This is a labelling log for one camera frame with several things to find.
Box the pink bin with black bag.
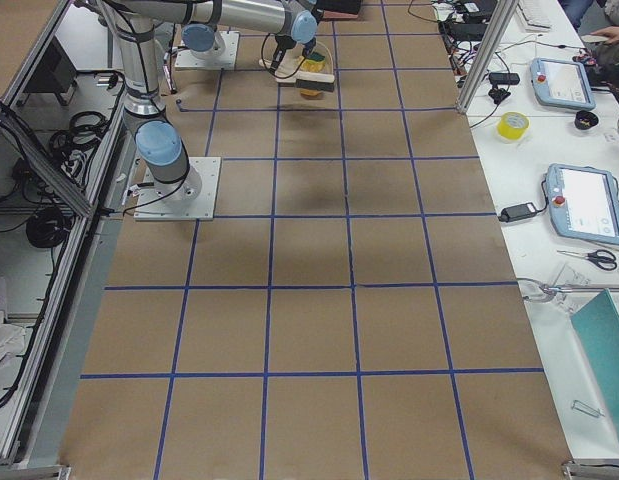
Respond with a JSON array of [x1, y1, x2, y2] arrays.
[[316, 0, 362, 20]]

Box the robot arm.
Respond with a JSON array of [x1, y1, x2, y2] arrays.
[[97, 1, 322, 221]]

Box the toy croissant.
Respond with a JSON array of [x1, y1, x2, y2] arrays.
[[298, 57, 316, 72]]

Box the black handled scissors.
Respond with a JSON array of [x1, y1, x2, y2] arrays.
[[557, 249, 618, 271]]

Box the green yellow sponge piece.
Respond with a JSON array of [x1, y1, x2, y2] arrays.
[[306, 52, 325, 65]]

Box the beige hand brush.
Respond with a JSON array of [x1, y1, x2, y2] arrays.
[[276, 70, 335, 92]]

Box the teach pendant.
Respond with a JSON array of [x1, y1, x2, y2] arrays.
[[544, 163, 619, 246], [529, 58, 596, 111]]

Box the yellow toy potato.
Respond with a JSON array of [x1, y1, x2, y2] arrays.
[[299, 89, 323, 100]]

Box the lower teach pendant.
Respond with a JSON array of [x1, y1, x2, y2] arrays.
[[544, 163, 619, 246]]

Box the yellow tape roll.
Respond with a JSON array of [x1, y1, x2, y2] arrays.
[[496, 112, 530, 141]]

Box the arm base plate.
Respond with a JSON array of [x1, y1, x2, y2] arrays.
[[175, 27, 240, 70], [133, 157, 222, 221]]

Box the aluminium frame post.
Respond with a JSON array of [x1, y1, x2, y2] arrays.
[[456, 0, 518, 114]]

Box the beige plastic dustpan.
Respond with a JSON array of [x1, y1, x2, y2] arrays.
[[270, 42, 335, 91]]

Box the upper teach pendant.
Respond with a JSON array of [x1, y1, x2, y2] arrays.
[[529, 58, 596, 111]]

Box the black power adapter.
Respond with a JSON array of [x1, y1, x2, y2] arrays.
[[498, 202, 541, 223]]

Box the small black bowl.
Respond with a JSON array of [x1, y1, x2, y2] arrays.
[[574, 110, 599, 131]]

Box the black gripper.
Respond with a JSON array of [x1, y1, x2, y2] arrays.
[[270, 34, 297, 68]]

